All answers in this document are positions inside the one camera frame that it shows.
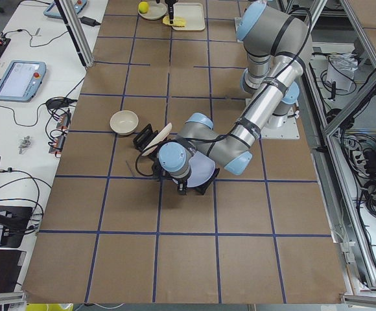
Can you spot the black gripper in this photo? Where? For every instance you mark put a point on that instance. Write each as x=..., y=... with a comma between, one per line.
x=180, y=182

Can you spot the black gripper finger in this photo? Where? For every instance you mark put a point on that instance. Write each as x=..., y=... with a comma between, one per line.
x=170, y=7

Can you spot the yellow bread roll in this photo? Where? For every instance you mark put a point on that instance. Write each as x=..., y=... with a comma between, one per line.
x=178, y=22

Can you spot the blue plate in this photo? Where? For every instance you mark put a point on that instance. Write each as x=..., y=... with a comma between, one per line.
x=202, y=168

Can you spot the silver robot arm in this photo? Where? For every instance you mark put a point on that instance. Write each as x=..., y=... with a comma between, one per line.
x=279, y=47

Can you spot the white shallow plate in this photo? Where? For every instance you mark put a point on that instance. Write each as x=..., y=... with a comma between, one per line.
x=156, y=11

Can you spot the cream plate in rack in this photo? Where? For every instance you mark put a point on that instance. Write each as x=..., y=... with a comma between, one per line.
x=161, y=136

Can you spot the black plate rack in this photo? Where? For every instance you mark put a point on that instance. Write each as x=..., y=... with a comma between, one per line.
x=146, y=136

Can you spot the white rectangular tray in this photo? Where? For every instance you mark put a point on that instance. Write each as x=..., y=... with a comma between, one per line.
x=194, y=15

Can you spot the yellow lemon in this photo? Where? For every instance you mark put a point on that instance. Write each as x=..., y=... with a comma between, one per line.
x=143, y=7

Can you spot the cream bowl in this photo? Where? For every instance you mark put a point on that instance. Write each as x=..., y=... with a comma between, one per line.
x=124, y=122

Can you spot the black power adapter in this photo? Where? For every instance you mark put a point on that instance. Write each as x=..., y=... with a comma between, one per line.
x=89, y=21

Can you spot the near blue teach pendant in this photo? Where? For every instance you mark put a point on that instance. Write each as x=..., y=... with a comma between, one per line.
x=21, y=80

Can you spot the crumpled white paper bag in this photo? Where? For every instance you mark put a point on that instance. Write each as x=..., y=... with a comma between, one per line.
x=341, y=71

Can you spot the black monitor stand base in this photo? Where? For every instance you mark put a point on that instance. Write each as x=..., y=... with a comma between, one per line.
x=14, y=222

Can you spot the aluminium frame post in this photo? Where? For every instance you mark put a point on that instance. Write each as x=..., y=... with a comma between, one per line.
x=76, y=32

